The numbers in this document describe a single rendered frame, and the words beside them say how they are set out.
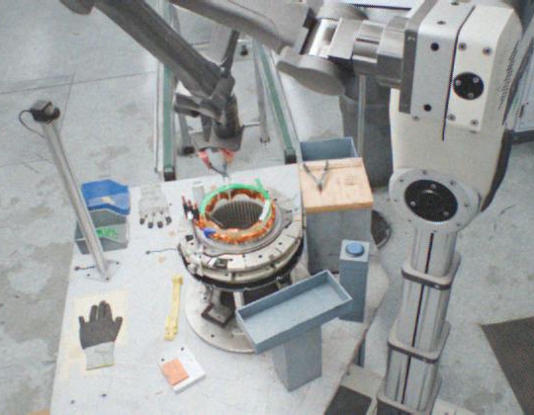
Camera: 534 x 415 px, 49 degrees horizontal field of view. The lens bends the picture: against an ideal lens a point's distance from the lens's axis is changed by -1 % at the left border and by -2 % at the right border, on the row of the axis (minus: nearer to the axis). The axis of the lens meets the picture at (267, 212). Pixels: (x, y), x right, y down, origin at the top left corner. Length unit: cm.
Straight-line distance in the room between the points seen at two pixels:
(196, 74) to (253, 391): 85
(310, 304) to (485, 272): 165
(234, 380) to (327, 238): 47
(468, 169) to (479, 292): 190
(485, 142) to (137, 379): 110
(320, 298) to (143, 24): 77
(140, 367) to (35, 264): 167
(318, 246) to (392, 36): 106
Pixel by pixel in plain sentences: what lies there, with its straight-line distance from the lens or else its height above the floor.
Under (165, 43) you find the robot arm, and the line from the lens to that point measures 101.
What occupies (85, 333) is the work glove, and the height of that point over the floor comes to 80.
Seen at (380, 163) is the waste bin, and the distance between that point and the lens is 320.
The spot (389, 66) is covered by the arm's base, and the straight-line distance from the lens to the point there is 73.
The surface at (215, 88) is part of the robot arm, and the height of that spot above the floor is 158.
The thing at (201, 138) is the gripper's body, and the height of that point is 126.
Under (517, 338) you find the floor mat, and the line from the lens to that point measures 273.
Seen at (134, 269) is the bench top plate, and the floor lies 78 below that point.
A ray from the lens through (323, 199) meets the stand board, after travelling 162.
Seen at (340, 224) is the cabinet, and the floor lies 98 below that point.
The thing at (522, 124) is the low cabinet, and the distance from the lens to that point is 370.
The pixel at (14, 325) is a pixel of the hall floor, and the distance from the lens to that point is 301.
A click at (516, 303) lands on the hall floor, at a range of 286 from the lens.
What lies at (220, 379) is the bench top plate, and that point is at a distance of 161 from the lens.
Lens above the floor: 213
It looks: 42 degrees down
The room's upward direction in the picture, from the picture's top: 6 degrees counter-clockwise
